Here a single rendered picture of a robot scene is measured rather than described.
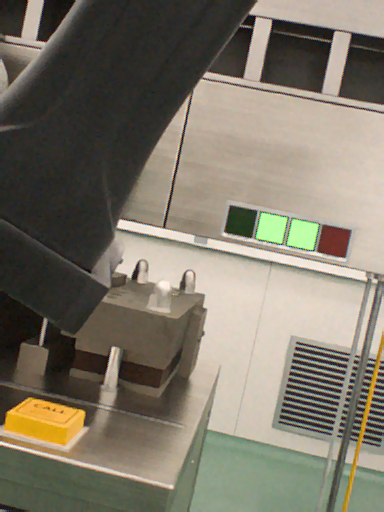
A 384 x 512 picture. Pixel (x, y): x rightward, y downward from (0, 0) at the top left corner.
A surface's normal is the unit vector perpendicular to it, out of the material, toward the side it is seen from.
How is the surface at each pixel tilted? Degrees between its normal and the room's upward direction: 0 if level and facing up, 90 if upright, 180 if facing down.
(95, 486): 90
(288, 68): 90
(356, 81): 90
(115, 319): 90
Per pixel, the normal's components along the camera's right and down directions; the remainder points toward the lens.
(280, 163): -0.11, 0.03
